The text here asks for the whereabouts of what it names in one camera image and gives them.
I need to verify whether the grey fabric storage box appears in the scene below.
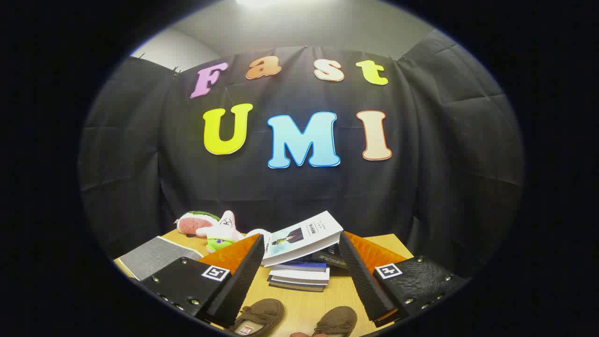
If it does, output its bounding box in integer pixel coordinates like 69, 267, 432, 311
115, 236, 204, 280

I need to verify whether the blue cover book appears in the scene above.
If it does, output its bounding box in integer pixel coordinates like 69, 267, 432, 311
276, 261, 327, 272

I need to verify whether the pink starfish plush toy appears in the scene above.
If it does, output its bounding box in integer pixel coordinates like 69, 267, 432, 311
196, 211, 244, 253

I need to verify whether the black backdrop cloth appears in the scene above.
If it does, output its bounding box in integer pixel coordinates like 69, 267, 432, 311
80, 30, 525, 281

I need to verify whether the black cover book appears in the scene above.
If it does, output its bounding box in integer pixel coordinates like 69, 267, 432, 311
311, 244, 350, 270

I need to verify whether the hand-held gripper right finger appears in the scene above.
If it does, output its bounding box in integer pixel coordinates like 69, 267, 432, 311
338, 231, 469, 328

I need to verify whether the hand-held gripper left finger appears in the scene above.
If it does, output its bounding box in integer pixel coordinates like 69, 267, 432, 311
140, 233, 265, 329

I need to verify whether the watermelon slice plush toy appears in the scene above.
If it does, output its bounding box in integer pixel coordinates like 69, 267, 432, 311
175, 211, 220, 236

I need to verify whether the large white cover book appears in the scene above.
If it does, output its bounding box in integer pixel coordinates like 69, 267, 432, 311
262, 211, 344, 267

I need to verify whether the thick white book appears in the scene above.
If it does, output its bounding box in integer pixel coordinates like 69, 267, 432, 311
269, 267, 330, 286

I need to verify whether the white round plush toy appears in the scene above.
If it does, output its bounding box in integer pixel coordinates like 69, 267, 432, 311
244, 228, 273, 244

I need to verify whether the brown fuzzy shoe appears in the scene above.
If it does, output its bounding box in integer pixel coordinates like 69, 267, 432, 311
228, 299, 285, 337
313, 306, 358, 337

